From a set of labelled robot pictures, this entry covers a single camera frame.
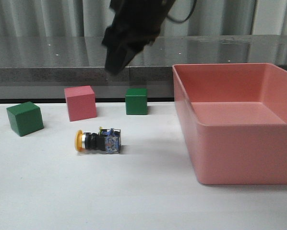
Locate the right green wooden cube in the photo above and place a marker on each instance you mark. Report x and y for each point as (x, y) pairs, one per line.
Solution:
(136, 101)

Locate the left green wooden cube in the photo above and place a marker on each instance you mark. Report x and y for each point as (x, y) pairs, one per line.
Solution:
(25, 118)

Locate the dark glossy counter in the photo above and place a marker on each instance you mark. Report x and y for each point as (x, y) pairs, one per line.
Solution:
(40, 68)

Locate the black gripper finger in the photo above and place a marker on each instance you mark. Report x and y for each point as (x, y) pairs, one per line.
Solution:
(118, 58)

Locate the grey curtain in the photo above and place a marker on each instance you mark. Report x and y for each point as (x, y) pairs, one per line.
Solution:
(22, 18)

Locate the green wooden cube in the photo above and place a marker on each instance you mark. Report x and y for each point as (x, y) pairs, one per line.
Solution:
(136, 101)
(25, 118)

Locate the yellow push button switch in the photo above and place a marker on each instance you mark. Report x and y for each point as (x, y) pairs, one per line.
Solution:
(106, 140)

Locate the pink plastic bin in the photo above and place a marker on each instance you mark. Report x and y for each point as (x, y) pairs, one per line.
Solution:
(234, 121)

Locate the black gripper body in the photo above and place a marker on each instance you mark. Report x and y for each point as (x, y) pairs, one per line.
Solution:
(136, 23)

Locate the pink wooden cube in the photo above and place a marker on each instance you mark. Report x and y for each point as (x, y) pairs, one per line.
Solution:
(80, 102)

